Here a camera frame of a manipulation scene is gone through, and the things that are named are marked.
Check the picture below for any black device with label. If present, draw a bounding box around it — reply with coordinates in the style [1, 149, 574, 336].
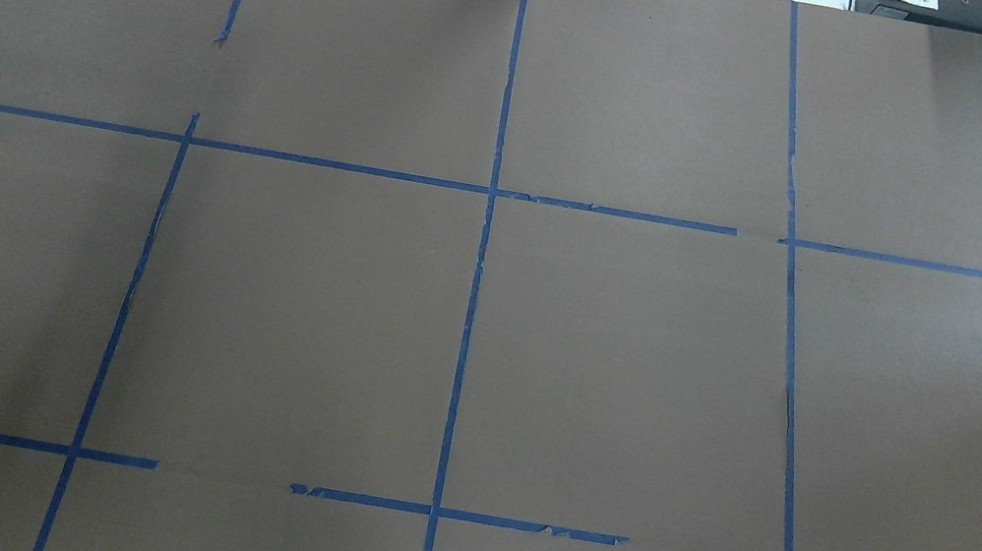
[852, 0, 982, 34]

